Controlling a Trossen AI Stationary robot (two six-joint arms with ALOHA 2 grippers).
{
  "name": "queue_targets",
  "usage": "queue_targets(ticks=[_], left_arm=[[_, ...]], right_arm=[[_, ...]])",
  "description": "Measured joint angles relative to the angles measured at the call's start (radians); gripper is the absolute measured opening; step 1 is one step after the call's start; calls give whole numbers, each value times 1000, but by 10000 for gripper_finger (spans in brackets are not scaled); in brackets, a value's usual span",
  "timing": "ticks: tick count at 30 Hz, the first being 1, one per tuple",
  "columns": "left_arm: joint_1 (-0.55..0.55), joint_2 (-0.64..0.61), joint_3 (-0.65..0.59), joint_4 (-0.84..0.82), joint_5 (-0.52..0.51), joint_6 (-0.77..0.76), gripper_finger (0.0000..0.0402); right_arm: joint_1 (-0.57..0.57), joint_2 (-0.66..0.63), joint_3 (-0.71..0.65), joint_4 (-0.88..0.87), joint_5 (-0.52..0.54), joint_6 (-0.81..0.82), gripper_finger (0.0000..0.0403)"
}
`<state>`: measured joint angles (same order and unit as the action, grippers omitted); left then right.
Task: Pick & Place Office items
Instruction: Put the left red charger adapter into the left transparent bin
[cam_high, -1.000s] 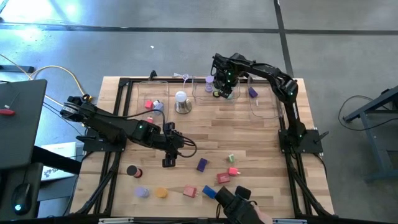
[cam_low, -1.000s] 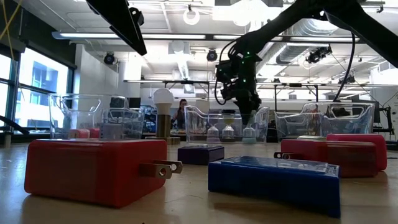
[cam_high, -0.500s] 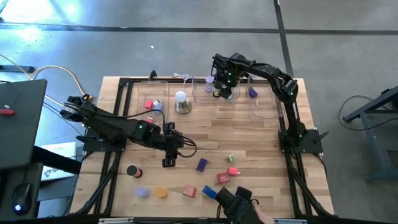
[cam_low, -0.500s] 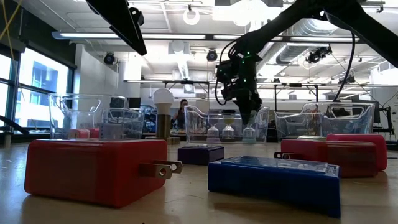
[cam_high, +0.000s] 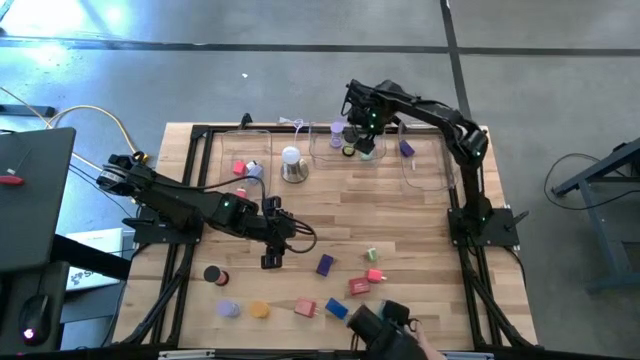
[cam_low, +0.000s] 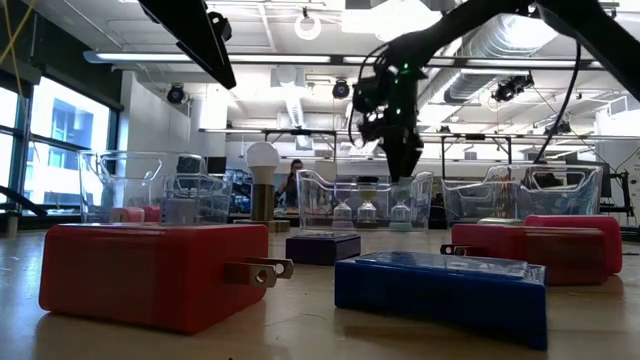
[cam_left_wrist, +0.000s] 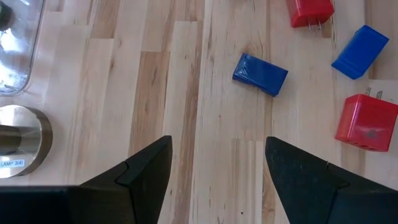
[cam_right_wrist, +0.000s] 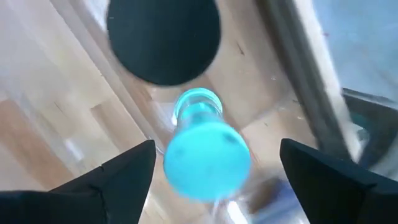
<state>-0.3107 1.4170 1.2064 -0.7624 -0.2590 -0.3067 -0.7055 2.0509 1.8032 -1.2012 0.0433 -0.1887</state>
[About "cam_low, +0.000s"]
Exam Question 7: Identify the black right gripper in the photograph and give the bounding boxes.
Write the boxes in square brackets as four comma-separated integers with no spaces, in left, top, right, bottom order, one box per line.
[351,74,427,184]

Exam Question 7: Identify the teal sand timer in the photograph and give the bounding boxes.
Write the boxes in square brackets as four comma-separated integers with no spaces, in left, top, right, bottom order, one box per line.
[388,180,414,232]

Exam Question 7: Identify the lavender sand timer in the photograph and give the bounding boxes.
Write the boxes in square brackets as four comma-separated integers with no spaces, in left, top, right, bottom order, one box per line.
[331,180,355,230]

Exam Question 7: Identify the purple digital timer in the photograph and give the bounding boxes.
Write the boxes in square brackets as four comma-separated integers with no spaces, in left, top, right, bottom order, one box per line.
[285,232,362,267]

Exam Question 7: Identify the lavender charger block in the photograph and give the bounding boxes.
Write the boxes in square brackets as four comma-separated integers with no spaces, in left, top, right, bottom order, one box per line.
[159,198,197,225]

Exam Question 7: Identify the pink small charger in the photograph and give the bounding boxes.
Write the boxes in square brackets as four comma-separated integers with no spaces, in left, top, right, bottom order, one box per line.
[110,206,146,224]

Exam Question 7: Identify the red wall charger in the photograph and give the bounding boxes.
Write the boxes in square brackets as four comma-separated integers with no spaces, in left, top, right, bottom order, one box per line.
[38,223,295,335]

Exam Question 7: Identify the white ceiling pipes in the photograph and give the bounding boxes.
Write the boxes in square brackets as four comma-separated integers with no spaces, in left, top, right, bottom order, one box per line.
[344,29,454,157]

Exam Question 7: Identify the long ceiling light strip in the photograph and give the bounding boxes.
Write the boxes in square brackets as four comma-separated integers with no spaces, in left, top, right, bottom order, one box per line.
[82,48,640,71]

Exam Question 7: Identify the clear plastic bin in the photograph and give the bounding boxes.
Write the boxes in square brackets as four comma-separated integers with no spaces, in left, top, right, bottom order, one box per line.
[295,168,435,232]
[441,163,605,227]
[76,149,235,225]

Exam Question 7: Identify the person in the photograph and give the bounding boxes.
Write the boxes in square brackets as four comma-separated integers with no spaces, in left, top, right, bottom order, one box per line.
[277,158,306,209]

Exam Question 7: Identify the white bulb brass lamp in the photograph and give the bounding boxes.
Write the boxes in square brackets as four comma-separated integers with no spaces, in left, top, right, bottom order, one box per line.
[233,141,291,234]

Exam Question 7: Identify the blue digital timer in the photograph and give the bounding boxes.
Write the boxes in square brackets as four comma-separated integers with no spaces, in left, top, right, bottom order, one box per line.
[333,249,549,351]

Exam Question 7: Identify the large window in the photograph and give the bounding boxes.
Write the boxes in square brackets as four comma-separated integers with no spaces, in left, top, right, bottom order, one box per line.
[0,69,124,224]

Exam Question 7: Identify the black tripod stand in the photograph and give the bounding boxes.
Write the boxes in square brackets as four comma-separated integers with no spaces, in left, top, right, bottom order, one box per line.
[599,155,640,221]

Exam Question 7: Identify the black slanted bar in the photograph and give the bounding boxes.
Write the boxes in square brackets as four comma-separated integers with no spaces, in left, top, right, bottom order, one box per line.
[0,183,49,220]

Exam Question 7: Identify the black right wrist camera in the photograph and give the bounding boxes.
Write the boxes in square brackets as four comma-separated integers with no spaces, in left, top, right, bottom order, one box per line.
[351,82,384,115]

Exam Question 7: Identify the silver ventilation duct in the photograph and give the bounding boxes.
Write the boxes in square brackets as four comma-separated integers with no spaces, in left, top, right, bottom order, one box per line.
[442,12,561,104]

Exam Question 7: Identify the black background frame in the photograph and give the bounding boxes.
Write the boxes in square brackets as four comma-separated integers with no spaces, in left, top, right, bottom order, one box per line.
[198,127,640,181]

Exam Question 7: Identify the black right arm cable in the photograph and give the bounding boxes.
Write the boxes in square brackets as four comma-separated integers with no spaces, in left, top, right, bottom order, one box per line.
[348,42,389,146]

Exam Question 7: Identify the white ceiling ring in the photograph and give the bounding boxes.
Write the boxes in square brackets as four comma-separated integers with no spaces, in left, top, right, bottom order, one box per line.
[293,12,323,41]

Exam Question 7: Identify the black hanging cable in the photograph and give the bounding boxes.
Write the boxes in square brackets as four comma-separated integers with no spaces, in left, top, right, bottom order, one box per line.
[532,39,584,165]

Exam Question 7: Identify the yellow hanging cable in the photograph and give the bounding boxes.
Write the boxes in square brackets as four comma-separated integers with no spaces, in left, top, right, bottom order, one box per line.
[0,0,37,101]

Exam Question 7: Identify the pink wall charger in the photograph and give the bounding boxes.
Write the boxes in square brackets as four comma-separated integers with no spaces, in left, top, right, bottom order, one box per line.
[524,214,624,275]

